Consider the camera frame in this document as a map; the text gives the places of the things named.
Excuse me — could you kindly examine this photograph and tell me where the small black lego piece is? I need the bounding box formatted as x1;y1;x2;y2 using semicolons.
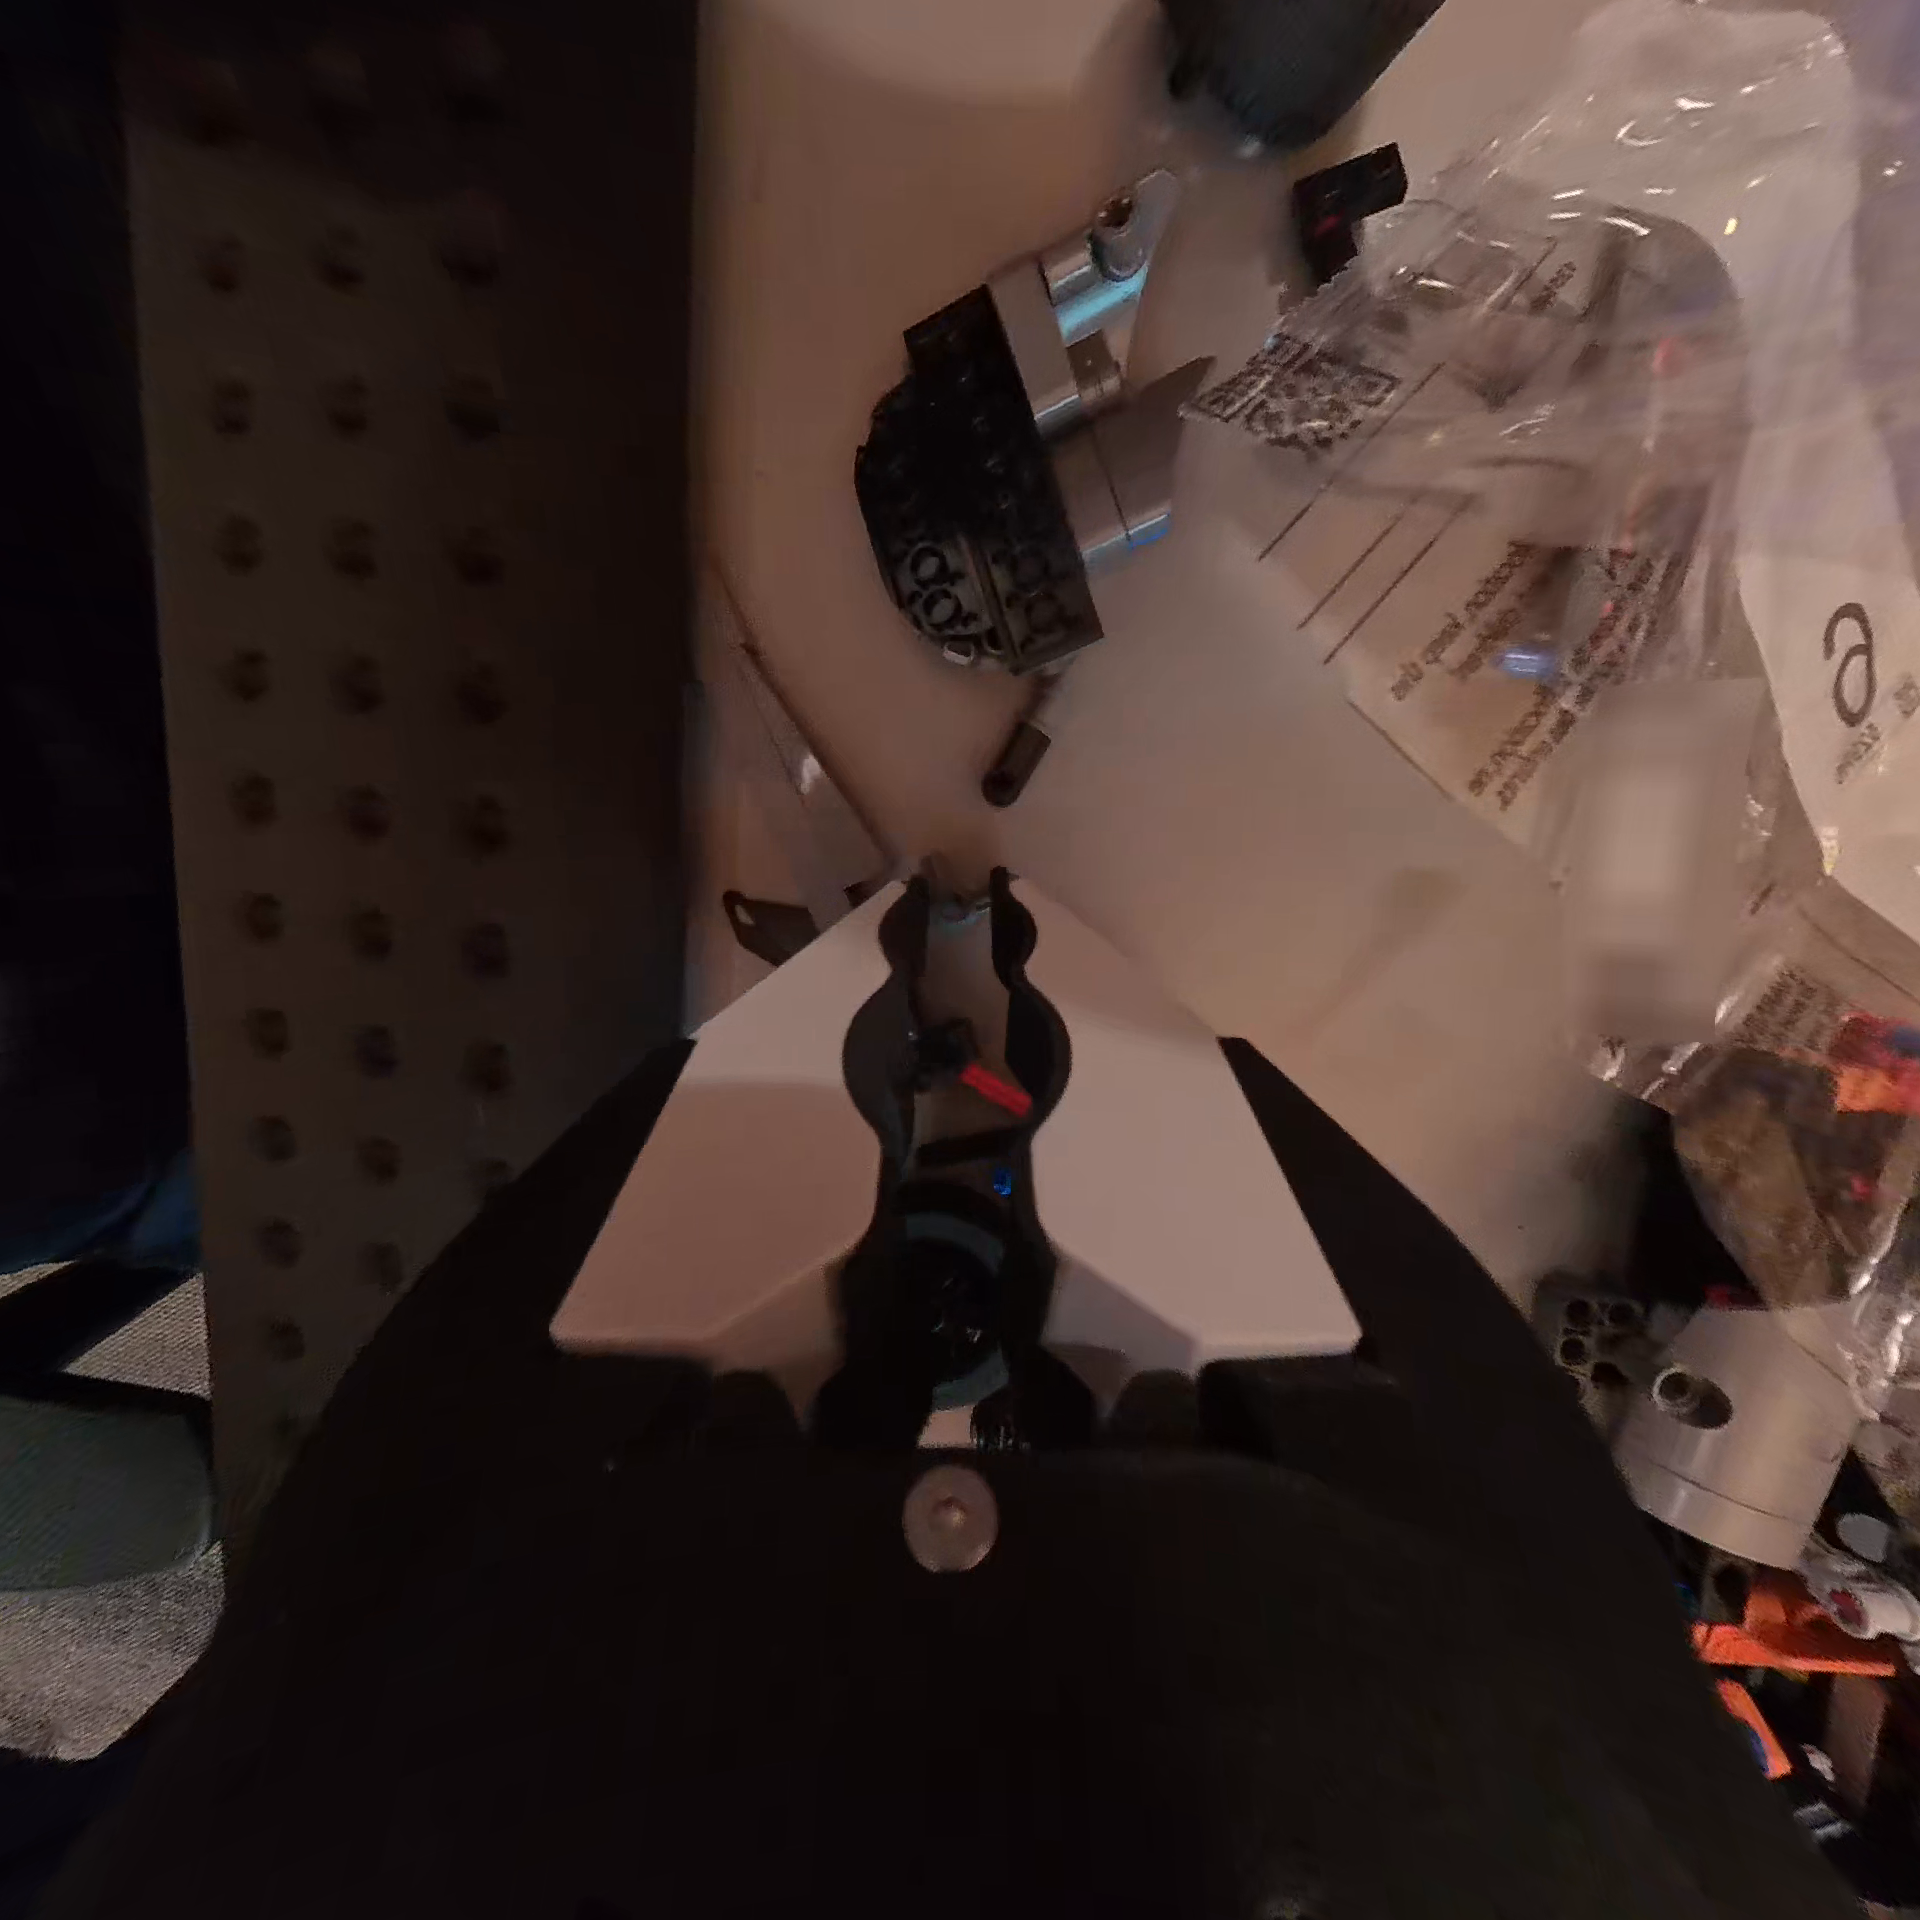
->
978;717;1064;812

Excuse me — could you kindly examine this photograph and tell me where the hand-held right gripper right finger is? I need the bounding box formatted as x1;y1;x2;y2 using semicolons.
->
989;867;1366;1415

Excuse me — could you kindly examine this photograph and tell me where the lego car chassis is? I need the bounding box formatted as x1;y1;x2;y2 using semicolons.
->
1528;1270;1920;1848

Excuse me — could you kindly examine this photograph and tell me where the black curved lego panel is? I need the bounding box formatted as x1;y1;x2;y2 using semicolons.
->
720;888;822;972

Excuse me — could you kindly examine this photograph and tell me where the small grey lego connector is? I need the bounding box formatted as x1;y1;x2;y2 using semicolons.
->
914;855;1002;942

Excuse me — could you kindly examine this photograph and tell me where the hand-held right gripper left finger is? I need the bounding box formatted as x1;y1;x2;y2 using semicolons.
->
552;877;922;1421

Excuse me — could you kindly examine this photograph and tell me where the plastic bag of lego parts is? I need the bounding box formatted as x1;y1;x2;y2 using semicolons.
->
1182;0;1920;1310

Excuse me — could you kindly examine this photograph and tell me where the grey lego assembly black plate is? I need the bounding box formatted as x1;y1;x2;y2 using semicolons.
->
853;168;1221;671

